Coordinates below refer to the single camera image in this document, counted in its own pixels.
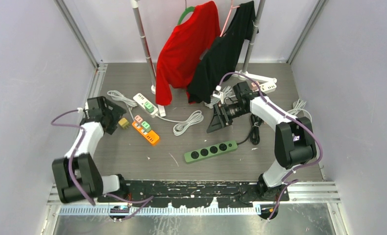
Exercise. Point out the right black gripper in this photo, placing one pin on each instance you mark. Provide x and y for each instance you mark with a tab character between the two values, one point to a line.
220	119

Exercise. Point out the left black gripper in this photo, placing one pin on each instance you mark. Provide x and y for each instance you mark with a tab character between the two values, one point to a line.
116	113

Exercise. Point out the yellow plug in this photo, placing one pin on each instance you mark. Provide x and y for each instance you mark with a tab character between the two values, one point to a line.
124	123

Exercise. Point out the pink plug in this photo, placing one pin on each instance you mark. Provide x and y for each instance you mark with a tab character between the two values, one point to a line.
255	86
138	119

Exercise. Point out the green power strip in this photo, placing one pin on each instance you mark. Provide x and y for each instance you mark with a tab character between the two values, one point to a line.
210	151

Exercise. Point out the orange power strip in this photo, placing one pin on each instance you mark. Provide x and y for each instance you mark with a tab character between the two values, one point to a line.
151	137

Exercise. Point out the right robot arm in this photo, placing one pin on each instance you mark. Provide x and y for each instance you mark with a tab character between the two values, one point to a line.
294	144

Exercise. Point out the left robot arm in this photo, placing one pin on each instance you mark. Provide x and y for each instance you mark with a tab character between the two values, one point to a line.
76	174

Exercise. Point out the green plug on white strip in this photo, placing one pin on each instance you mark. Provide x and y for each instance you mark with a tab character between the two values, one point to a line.
149	107

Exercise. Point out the pink plug on white strip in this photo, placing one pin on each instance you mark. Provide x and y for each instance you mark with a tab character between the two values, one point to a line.
255	86

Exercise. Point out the left white power strip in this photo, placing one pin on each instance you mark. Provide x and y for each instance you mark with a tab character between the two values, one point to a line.
140	99

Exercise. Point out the white power strip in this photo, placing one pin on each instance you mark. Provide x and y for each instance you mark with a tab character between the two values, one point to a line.
268	87
140	99

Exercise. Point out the clothes rack right pole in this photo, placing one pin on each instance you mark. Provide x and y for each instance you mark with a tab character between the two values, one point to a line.
243	71

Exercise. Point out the clothes rack pole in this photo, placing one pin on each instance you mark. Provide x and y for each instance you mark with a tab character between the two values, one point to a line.
151	68
243	71

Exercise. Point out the black shirt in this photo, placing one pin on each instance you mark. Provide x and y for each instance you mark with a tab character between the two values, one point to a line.
223	55

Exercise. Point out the right white power strip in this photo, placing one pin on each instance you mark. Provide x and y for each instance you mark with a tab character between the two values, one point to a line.
268	87

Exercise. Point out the red shirt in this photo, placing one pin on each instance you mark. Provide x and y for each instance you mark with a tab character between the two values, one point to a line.
181	53

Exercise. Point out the pink hanger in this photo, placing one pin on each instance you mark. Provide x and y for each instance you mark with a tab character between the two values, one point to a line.
232	7

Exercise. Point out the green hanger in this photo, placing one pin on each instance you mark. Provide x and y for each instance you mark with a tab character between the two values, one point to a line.
185	13

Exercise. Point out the clothes rack left pole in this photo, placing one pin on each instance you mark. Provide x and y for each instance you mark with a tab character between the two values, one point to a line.
151	68

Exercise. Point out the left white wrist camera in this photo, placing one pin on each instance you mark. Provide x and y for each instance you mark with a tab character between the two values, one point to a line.
84	112

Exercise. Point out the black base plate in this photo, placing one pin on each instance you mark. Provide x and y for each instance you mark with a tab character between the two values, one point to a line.
196	194

